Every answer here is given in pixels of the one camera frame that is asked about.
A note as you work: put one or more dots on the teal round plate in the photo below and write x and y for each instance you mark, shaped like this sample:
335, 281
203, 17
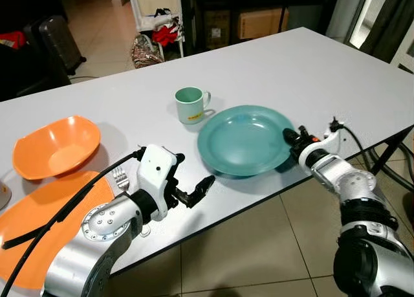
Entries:
246, 140

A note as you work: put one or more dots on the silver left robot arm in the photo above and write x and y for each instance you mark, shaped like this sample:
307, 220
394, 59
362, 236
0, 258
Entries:
90, 245

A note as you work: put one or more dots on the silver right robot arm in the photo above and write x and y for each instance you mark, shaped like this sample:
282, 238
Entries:
362, 232

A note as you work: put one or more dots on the green mug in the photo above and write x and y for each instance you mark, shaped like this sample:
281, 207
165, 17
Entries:
189, 105

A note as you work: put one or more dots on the silver fork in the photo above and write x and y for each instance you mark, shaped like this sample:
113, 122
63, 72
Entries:
120, 177

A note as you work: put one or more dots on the black table leg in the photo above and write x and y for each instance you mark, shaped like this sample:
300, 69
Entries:
388, 151

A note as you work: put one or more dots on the patterned bag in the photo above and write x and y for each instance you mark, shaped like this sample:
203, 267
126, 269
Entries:
145, 51

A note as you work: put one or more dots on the cardboard box on shelf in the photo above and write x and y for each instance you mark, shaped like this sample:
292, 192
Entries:
262, 22

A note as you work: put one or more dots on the orange bowl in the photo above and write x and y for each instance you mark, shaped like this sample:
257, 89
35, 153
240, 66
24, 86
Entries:
55, 148

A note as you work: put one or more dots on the orange flat plate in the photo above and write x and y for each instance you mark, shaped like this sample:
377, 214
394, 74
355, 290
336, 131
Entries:
39, 206

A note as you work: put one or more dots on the black shelf unit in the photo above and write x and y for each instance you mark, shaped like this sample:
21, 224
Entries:
207, 12

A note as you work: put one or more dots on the white rack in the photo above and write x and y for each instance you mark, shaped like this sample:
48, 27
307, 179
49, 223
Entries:
139, 2

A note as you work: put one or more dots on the dark suitcase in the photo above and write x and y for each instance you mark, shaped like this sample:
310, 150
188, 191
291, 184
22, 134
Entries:
58, 41

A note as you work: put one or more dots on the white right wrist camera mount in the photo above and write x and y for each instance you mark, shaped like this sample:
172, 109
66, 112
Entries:
330, 143

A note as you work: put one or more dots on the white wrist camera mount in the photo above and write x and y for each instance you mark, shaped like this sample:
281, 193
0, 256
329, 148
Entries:
330, 143
155, 174

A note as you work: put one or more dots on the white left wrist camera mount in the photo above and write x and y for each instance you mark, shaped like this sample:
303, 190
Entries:
155, 174

